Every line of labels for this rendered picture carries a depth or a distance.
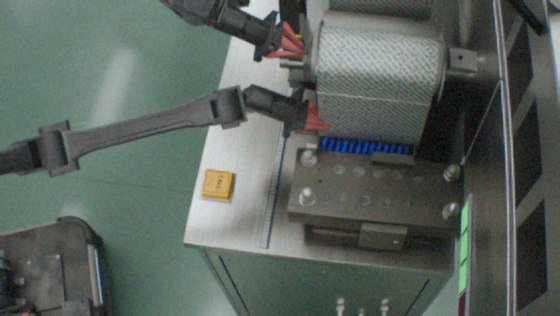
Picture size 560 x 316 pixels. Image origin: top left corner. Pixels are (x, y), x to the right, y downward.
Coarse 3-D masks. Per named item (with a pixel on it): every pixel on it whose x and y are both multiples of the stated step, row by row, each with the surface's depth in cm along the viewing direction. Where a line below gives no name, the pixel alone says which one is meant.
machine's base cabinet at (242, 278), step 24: (216, 264) 150; (240, 264) 147; (264, 264) 144; (288, 264) 140; (312, 264) 137; (240, 288) 170; (264, 288) 165; (288, 288) 161; (312, 288) 158; (336, 288) 154; (360, 288) 151; (384, 288) 148; (408, 288) 146; (432, 288) 142; (240, 312) 201; (264, 312) 195; (288, 312) 190; (312, 312) 185; (336, 312) 180; (360, 312) 176; (408, 312) 168
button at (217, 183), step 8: (208, 168) 144; (208, 176) 143; (216, 176) 143; (224, 176) 142; (232, 176) 143; (208, 184) 142; (216, 184) 141; (224, 184) 141; (200, 192) 141; (208, 192) 141; (216, 192) 140; (224, 192) 140
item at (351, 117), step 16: (320, 96) 119; (336, 96) 118; (352, 96) 117; (320, 112) 125; (336, 112) 124; (352, 112) 123; (368, 112) 122; (384, 112) 121; (400, 112) 120; (416, 112) 118; (336, 128) 130; (352, 128) 129; (368, 128) 127; (384, 128) 126; (400, 128) 125; (416, 128) 124; (384, 144) 133; (400, 144) 131; (416, 144) 130
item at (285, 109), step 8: (304, 88) 126; (280, 96) 124; (296, 96) 127; (272, 104) 123; (280, 104) 123; (288, 104) 124; (296, 104) 125; (272, 112) 124; (280, 112) 123; (288, 112) 124; (296, 112) 123; (280, 120) 125; (288, 120) 125; (296, 120) 122; (288, 128) 125; (296, 128) 123; (288, 136) 126
